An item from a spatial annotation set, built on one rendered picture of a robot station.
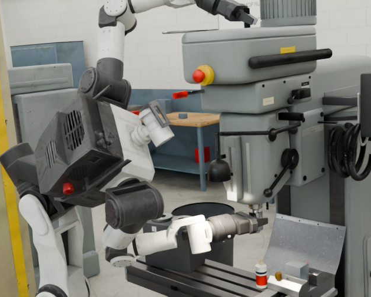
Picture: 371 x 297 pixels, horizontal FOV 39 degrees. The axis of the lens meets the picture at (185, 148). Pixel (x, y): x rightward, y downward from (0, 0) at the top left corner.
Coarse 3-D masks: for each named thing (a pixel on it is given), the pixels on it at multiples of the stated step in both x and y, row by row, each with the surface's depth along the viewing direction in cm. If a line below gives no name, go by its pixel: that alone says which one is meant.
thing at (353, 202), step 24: (336, 120) 205; (360, 168) 203; (288, 192) 219; (312, 192) 212; (336, 192) 204; (360, 192) 204; (312, 216) 214; (336, 216) 206; (360, 216) 206; (360, 240) 207; (360, 264) 208; (336, 288) 212; (360, 288) 210
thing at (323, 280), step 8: (312, 272) 178; (320, 272) 178; (312, 280) 178; (320, 280) 178; (328, 280) 182; (312, 288) 176; (320, 288) 179; (328, 288) 183; (256, 296) 173; (264, 296) 172; (272, 296) 173; (280, 296) 174; (288, 296) 171; (304, 296) 172; (312, 296) 176; (320, 296) 180; (328, 296) 181
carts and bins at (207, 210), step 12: (192, 204) 414; (204, 204) 415; (216, 204) 412; (192, 216) 415; (204, 216) 416; (228, 240) 382; (204, 252) 375; (216, 252) 377; (228, 252) 385; (228, 264) 387
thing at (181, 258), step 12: (168, 216) 218; (180, 216) 217; (144, 228) 217; (156, 228) 214; (180, 228) 208; (180, 240) 209; (156, 252) 217; (168, 252) 213; (180, 252) 210; (156, 264) 218; (168, 264) 215; (180, 264) 211; (192, 264) 210
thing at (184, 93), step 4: (180, 92) 166; (184, 92) 167; (188, 92) 169; (192, 92) 170; (196, 92) 172; (200, 92) 173; (204, 92) 175; (176, 96) 165; (180, 96) 166; (184, 96) 167
